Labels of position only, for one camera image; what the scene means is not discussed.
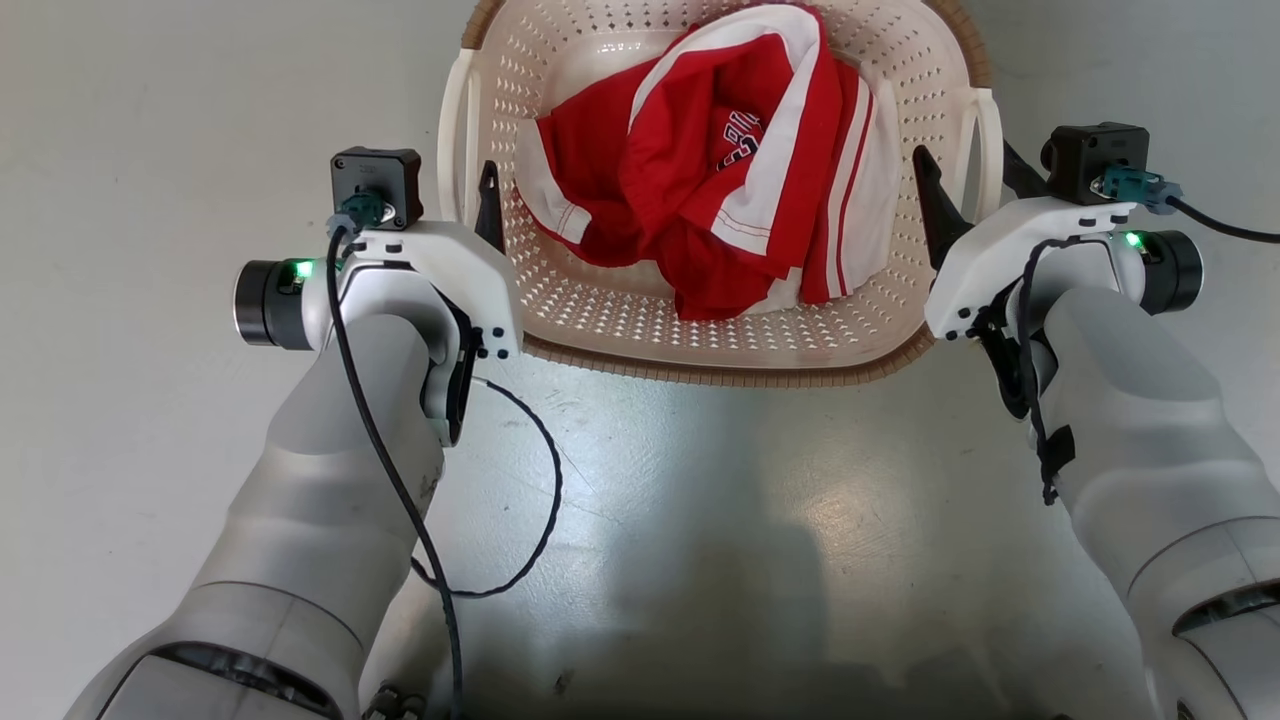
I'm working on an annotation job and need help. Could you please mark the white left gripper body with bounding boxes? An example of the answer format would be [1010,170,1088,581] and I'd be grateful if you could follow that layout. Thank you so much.
[345,222,523,359]

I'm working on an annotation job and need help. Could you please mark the thick black right camera cable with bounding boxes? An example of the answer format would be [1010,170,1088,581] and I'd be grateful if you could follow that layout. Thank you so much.
[1165,195,1280,244]

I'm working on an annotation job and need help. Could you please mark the thick black left camera cable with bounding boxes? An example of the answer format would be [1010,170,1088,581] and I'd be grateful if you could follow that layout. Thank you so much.
[326,225,466,720]

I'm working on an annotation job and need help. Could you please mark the red and white shirt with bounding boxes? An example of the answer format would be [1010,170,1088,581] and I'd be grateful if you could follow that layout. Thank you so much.
[514,3,904,322]

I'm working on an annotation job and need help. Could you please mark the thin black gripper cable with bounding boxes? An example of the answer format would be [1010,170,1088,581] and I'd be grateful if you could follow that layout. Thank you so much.
[412,376,563,599]
[1015,235,1111,506]

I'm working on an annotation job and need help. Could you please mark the thin black left gripper cable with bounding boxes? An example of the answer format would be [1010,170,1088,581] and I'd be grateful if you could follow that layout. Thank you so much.
[412,376,563,599]

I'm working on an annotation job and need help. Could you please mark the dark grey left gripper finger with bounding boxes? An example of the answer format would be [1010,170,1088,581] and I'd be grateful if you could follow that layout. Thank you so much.
[476,160,506,253]

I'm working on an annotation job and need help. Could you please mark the thin black right gripper cable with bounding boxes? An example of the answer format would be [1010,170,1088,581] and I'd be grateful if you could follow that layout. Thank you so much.
[1015,235,1111,506]

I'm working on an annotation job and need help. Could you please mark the thick black camera cable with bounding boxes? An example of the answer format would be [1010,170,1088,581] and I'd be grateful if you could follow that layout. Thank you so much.
[326,225,466,720]
[1165,195,1280,244]

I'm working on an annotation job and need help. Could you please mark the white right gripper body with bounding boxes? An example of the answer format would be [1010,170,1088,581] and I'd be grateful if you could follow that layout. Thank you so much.
[924,196,1138,342]

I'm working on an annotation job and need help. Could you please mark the cream perforated laundry basket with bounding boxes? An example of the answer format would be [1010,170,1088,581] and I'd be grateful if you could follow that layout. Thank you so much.
[437,0,1005,389]

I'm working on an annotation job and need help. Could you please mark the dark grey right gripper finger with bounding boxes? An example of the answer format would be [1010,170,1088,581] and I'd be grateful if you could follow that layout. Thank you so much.
[1003,140,1048,199]
[912,146,969,269]

